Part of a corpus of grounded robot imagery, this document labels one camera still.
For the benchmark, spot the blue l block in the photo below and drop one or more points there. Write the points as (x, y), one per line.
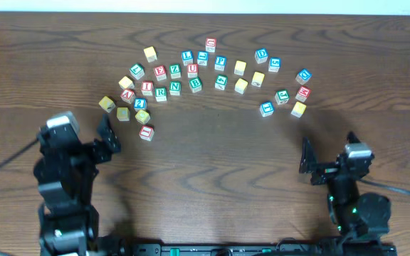
(187, 57)
(202, 58)

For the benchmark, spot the yellow o block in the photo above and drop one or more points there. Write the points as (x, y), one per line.
(143, 117)
(240, 86)

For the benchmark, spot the green R block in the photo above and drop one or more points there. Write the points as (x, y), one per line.
(160, 94)

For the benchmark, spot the green Z block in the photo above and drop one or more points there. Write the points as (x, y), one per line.
(175, 71)

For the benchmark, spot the plain yellow block top left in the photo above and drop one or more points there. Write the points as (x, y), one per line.
(150, 54)

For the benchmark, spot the red E block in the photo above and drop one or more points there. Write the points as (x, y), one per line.
(160, 72)

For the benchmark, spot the red U block top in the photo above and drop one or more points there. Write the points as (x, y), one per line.
(211, 45)

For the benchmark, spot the blue 2 block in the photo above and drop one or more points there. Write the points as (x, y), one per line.
(140, 104)

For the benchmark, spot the yellow O block left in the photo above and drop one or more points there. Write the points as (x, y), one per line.
(143, 117)

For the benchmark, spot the yellow K block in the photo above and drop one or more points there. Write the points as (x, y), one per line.
(298, 109)

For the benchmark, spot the green N block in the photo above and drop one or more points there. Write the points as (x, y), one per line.
(175, 88)

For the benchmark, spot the blue P block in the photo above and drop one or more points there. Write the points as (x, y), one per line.
(220, 63)

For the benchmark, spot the green J block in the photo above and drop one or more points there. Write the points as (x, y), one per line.
(282, 97)

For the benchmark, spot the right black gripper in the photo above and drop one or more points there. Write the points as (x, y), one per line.
(328, 171)

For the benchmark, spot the yellow G block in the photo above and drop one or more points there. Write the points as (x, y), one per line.
(257, 79)

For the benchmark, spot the yellow block far left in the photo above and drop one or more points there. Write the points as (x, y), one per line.
(107, 104)

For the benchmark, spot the green L block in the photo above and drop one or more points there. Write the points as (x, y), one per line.
(137, 71)

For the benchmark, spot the blue Q block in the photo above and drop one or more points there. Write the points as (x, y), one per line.
(303, 76)

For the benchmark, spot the red M block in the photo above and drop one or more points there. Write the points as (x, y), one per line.
(303, 93)

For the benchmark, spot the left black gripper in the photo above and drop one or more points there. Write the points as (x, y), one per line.
(93, 151)

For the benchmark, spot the red A block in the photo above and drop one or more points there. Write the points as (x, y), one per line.
(128, 96)

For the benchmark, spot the green B block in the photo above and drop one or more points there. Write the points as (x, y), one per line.
(195, 85)

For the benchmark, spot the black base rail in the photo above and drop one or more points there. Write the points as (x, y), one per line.
(287, 246)

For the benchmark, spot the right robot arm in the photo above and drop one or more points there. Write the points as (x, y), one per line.
(358, 216)

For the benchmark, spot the blue 5 block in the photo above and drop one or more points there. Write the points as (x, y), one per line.
(274, 65)

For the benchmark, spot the blue D block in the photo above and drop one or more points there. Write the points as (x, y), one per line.
(261, 55)

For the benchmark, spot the green 4 block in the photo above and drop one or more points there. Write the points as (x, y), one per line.
(221, 82)

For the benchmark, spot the red i block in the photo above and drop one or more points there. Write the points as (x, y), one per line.
(146, 133)
(147, 88)

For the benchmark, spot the yellow S block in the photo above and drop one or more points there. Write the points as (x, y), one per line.
(239, 68)

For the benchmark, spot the yellow block lower left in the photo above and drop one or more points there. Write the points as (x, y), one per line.
(123, 114)

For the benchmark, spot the red u block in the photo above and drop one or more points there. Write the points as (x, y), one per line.
(192, 70)
(211, 45)

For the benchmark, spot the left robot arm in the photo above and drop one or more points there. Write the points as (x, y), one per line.
(65, 173)

